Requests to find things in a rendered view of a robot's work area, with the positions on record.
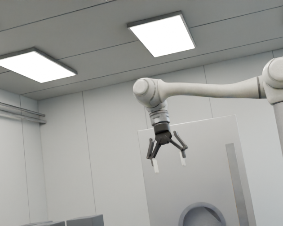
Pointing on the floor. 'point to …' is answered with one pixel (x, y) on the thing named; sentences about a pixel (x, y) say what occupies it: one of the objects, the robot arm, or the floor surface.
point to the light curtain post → (236, 184)
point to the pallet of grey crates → (94, 221)
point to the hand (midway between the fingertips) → (170, 167)
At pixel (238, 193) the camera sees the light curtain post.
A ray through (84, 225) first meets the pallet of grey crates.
